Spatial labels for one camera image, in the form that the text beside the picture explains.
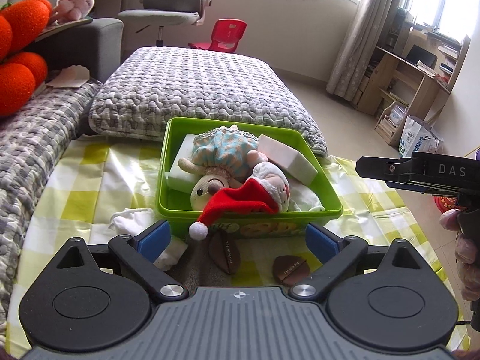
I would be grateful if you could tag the white paper piece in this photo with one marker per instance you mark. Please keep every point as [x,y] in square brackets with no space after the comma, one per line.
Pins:
[70,77]

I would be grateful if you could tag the grey quilted cushion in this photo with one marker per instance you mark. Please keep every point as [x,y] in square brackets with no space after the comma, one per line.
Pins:
[155,84]

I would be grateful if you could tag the pink bunny plush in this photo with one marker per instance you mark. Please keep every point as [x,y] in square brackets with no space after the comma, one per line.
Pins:
[67,11]

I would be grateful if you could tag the pink white sponge block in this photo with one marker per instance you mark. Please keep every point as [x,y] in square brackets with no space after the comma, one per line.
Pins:
[297,164]

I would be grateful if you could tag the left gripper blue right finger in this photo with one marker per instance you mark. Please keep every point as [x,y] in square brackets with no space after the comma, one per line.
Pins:
[339,258]

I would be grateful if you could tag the white cloth bundle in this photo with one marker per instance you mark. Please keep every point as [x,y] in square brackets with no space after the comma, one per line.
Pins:
[303,199]

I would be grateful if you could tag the green plastic bin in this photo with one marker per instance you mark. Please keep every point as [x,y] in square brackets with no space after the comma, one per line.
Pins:
[175,206]

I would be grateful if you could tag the white fluffy cloth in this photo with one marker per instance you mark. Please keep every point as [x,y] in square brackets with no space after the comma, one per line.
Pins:
[152,236]

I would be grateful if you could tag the santa plush doll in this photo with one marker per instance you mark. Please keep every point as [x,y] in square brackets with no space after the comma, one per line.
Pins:
[266,190]

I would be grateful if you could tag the white paper bag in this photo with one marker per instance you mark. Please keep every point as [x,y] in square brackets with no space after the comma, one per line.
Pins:
[418,136]

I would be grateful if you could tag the grey green towel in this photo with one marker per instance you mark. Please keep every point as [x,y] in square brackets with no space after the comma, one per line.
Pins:
[196,269]

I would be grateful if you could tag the red plastic chair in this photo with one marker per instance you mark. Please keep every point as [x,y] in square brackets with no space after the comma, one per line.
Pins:
[225,36]

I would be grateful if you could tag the grey quilted sofa cover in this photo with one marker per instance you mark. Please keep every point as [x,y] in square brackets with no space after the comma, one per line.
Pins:
[32,142]

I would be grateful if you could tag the wooden desk shelf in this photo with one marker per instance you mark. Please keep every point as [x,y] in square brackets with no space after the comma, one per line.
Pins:
[409,68]

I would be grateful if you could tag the beige curtain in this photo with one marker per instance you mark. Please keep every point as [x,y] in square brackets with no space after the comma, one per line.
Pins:
[358,46]

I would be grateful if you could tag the orange carrot plush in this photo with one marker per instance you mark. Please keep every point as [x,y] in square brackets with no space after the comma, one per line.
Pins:
[22,71]

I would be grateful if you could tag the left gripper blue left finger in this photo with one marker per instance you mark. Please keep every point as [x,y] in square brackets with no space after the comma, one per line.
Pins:
[136,256]

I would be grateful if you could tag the grey sofa armrest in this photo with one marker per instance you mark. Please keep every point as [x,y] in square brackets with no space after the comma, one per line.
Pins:
[95,46]

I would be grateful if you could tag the person right hand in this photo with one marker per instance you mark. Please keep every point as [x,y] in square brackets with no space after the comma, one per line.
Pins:
[466,254]

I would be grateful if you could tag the red yellow drum bucket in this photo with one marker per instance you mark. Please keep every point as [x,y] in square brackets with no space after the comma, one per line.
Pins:
[445,204]

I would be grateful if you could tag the green checkered tablecloth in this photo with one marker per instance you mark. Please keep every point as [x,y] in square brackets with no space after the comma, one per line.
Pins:
[98,177]

